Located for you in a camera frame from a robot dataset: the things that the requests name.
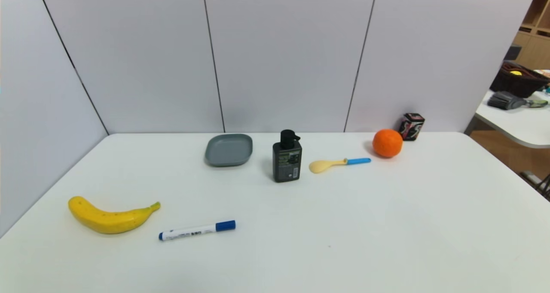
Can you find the white marker with blue cap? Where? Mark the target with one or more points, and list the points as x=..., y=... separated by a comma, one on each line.
x=193, y=230

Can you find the yellow banana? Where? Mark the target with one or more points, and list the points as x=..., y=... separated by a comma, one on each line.
x=103, y=219

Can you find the orange fruit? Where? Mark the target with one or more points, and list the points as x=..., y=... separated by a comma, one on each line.
x=387, y=143

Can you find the small black patterned box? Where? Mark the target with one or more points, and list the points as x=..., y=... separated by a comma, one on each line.
x=411, y=126

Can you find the dark chair back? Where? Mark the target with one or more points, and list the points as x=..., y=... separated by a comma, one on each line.
x=513, y=53

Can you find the wooden shelf unit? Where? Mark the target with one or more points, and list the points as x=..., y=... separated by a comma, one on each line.
x=535, y=39

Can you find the gray rounded square dish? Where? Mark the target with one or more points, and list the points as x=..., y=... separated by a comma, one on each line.
x=228, y=150

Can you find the gray brush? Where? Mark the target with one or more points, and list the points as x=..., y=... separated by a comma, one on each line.
x=507, y=100

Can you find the black woven basket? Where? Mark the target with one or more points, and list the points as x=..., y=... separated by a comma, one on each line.
x=517, y=83

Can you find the black pump dispenser bottle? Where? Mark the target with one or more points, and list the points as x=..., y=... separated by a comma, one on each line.
x=286, y=164

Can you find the black metal chair base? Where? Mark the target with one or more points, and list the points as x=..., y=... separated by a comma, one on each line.
x=539, y=182

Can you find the white side table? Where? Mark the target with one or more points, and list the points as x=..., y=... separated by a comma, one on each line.
x=520, y=123

